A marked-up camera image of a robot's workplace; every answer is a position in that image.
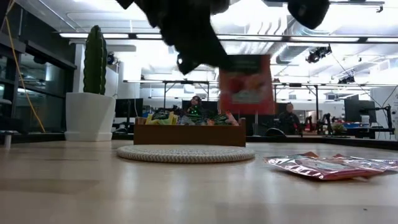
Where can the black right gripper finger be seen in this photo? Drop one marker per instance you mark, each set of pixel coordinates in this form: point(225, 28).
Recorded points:
point(308, 12)

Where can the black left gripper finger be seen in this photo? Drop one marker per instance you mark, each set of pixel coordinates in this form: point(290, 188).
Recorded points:
point(221, 56)

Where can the black background robot arm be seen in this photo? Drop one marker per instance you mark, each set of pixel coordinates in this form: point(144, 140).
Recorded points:
point(325, 119)

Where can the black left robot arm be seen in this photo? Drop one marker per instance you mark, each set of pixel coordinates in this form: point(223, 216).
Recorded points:
point(124, 3)

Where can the overhead light bar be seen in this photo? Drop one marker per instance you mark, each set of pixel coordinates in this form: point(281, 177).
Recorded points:
point(326, 39)

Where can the black ceiling spotlight cluster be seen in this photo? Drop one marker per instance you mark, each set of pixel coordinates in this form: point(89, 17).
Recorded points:
point(317, 55)

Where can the person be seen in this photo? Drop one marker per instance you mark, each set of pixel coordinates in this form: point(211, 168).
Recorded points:
point(196, 104)
point(289, 121)

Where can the black round ceiling spotlight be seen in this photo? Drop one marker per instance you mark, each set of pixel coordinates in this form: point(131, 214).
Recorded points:
point(110, 59)

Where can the brown wooden compartment tray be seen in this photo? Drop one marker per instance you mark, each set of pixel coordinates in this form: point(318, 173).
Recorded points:
point(189, 135)

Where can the black chair backrest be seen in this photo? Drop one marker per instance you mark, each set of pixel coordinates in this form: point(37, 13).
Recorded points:
point(275, 132)

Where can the black computer monitor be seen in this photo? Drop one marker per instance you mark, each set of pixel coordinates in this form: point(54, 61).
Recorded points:
point(129, 109)
point(357, 110)

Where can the green cactus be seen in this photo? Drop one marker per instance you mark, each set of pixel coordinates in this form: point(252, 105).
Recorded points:
point(94, 62)

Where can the green potted plant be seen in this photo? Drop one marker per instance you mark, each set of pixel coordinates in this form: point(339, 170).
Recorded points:
point(338, 128)

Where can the white container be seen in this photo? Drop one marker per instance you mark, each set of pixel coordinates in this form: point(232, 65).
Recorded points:
point(365, 120)

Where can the white plant pot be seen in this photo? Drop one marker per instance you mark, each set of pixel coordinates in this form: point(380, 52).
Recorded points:
point(90, 118)

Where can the silver ventilation duct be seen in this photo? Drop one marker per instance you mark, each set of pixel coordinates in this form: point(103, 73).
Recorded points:
point(298, 46)

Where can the black background workstation frame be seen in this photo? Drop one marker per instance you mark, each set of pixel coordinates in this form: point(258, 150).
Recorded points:
point(295, 84)

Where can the grey post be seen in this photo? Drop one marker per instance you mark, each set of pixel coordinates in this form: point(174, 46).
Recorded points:
point(7, 140)

